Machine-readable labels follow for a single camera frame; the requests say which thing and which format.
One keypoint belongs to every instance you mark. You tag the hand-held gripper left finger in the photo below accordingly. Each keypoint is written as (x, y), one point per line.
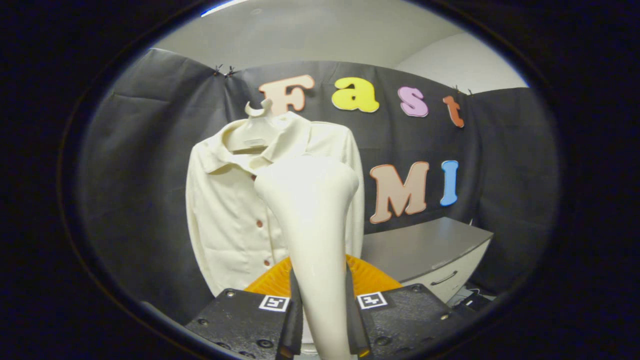
(240, 320)

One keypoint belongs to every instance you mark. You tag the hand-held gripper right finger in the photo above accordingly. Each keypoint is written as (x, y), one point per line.
(400, 320)

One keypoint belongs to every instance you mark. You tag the cream button-up shirt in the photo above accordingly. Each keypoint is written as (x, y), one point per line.
(225, 225)

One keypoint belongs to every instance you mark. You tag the white garment steamer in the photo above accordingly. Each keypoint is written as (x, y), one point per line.
(315, 225)

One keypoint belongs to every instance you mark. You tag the beige cabinet with grey top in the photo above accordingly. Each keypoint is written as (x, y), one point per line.
(420, 245)

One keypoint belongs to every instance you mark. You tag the white plastic hanger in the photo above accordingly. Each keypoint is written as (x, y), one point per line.
(257, 132)

